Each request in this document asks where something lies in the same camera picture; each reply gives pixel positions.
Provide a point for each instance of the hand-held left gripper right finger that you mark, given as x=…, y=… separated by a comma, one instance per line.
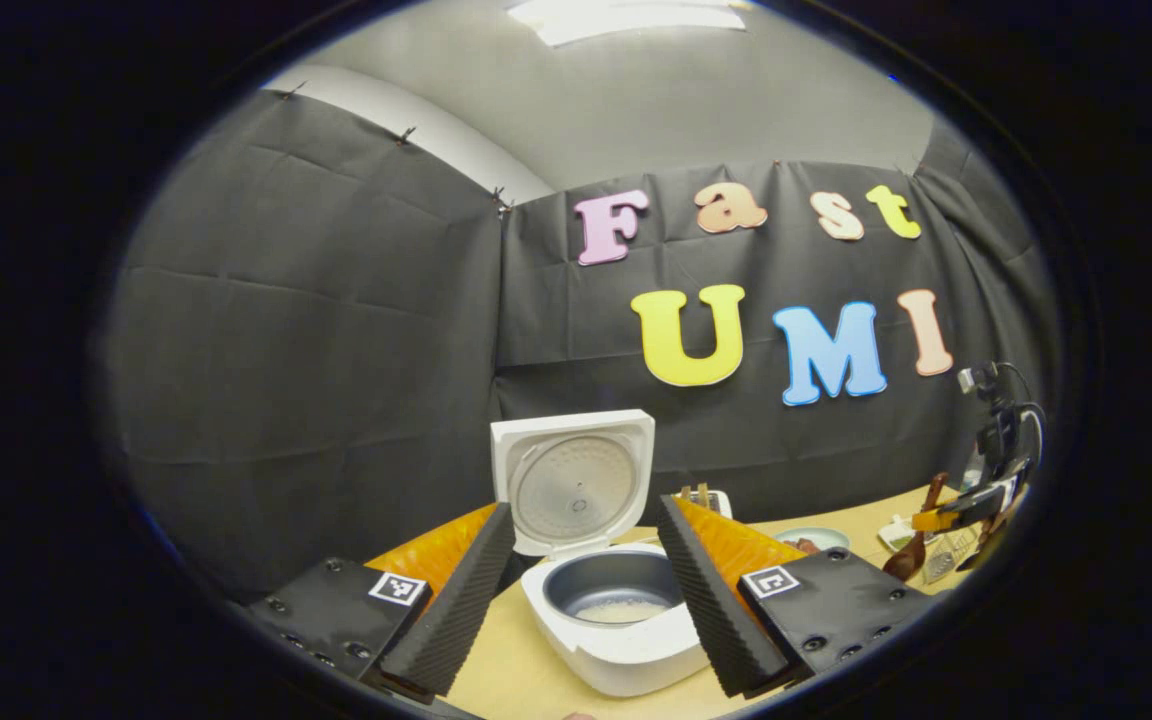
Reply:
x=711, y=605

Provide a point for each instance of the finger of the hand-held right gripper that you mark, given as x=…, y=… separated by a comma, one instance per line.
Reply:
x=981, y=503

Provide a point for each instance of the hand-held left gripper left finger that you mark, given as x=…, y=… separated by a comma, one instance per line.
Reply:
x=461, y=610

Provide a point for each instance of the white rice heap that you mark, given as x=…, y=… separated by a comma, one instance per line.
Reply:
x=621, y=610

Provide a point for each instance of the brown wooden spoon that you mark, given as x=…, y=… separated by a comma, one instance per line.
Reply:
x=906, y=560

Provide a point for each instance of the white rice cooker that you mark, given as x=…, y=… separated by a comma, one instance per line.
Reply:
x=576, y=480

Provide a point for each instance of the white divided bean dish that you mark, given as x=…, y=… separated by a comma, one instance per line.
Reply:
x=894, y=535

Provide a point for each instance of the white toaster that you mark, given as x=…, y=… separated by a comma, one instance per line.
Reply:
x=721, y=503

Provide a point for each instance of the red meat slice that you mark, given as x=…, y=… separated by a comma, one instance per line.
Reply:
x=806, y=546

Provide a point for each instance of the pale green plate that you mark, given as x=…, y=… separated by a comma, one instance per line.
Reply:
x=826, y=537

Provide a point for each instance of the black backdrop cloth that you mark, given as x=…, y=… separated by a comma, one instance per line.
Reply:
x=286, y=350

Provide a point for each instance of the ceiling light panel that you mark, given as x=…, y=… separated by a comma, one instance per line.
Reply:
x=626, y=15

